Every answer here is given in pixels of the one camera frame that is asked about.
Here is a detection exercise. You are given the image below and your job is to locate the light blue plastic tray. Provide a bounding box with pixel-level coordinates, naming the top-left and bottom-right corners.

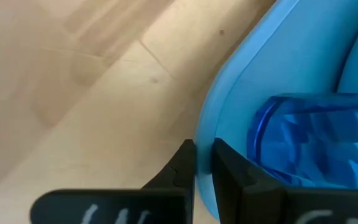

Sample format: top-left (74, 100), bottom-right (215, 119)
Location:
top-left (193, 0), bottom-right (358, 220)

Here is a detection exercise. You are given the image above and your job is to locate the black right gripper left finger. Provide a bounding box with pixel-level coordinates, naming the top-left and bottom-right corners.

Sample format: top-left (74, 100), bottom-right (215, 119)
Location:
top-left (29, 139), bottom-right (198, 224)

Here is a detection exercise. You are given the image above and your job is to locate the blue translucent plastic cup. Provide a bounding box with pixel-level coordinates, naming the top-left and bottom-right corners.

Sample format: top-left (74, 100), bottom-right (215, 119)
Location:
top-left (246, 92), bottom-right (358, 191)

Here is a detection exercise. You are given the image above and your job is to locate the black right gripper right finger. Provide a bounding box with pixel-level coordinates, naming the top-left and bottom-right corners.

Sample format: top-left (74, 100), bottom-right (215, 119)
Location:
top-left (212, 138), bottom-right (358, 224)

